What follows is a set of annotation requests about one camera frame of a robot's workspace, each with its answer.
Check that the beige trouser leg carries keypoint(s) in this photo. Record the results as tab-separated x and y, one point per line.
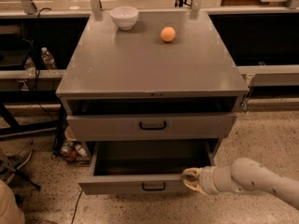
10	213

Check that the grey drawer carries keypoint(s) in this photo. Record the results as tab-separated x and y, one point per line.
151	127
131	167

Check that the grey top drawer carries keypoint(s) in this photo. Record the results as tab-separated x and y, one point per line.
151	127

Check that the grey drawer cabinet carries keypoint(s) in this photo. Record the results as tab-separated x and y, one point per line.
115	72

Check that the black tripod leg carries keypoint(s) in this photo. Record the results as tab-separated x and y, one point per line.
19	173

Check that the clear plastic water bottle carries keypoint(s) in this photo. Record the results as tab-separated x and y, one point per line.
48	59

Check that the orange ball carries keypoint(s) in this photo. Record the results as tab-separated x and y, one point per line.
168	34

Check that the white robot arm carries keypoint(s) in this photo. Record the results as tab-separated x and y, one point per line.
243	176

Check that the small bottles on floor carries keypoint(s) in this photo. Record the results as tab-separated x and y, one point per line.
72	149

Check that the white bowl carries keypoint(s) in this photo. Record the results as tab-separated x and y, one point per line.
124	17

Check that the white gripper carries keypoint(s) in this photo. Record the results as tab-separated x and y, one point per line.
206	178

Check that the grey sneaker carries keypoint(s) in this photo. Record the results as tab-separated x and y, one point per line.
16	161

